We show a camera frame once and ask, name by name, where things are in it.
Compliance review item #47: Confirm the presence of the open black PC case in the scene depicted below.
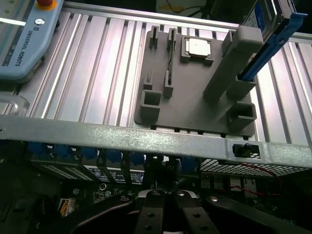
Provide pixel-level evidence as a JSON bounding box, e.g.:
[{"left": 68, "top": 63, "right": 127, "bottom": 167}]
[{"left": 0, "top": 94, "right": 312, "bottom": 234}]

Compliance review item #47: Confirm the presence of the grey parts rack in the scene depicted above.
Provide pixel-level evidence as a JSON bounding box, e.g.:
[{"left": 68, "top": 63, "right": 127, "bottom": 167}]
[{"left": 133, "top": 23, "right": 266, "bottom": 137}]

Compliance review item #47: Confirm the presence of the white power connector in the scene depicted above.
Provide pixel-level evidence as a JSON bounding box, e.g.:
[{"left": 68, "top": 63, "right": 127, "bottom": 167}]
[{"left": 59, "top": 197, "right": 74, "bottom": 215}]

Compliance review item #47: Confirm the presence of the green RAM stick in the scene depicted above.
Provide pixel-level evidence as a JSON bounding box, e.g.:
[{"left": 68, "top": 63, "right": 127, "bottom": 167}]
[{"left": 167, "top": 28, "right": 176, "bottom": 85}]

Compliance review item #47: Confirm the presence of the silver CPU chip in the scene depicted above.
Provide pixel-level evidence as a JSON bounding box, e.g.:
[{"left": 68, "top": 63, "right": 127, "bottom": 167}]
[{"left": 185, "top": 38, "right": 212, "bottom": 58}]

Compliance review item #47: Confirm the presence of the hard disk with blue carrier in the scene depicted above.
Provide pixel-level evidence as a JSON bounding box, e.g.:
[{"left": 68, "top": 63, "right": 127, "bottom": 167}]
[{"left": 240, "top": 0, "right": 310, "bottom": 81}]

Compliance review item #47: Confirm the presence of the red black twisted wire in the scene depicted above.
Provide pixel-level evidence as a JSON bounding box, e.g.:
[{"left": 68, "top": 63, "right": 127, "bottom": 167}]
[{"left": 230, "top": 162, "right": 284, "bottom": 196}]

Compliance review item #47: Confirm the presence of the green motherboard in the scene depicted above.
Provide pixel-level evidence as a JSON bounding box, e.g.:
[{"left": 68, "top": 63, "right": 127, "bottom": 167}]
[{"left": 57, "top": 179, "right": 312, "bottom": 221}]

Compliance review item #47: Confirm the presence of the Universal Robots teach pendant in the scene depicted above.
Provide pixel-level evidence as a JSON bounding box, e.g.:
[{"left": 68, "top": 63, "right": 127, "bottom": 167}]
[{"left": 0, "top": 0, "right": 64, "bottom": 84}]

